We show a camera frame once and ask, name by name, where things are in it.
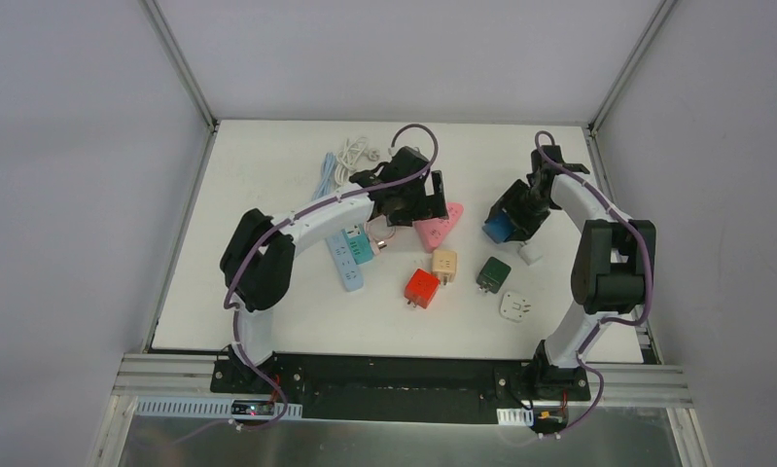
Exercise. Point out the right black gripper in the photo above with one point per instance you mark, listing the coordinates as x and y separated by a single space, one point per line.
516 215

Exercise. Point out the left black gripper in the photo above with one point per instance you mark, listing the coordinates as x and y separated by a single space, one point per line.
429 202

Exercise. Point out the blue cube socket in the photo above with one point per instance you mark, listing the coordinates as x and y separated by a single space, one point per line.
499 227

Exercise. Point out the white usb charger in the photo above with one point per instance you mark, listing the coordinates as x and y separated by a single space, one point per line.
531 254

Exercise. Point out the pink triangular block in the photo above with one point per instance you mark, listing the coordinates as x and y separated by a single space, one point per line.
433 232

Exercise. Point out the green patterned cube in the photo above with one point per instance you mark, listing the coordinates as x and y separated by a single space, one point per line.
493 275

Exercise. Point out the beige cube adapter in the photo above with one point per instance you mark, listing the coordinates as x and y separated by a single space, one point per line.
444 265

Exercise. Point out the red cube adapter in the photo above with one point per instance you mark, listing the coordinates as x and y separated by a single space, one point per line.
421 288

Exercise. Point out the white travel adapter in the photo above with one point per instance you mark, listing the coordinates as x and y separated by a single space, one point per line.
514 307

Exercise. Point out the light blue power strip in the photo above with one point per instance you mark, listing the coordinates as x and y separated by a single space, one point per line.
346 267

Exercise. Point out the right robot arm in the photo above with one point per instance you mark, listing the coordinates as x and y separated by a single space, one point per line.
612 273

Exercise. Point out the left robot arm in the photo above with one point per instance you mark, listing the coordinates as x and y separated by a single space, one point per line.
258 261

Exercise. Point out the teal power strip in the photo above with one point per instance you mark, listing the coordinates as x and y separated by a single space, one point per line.
359 244

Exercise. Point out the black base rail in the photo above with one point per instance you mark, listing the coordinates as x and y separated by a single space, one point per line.
369 388

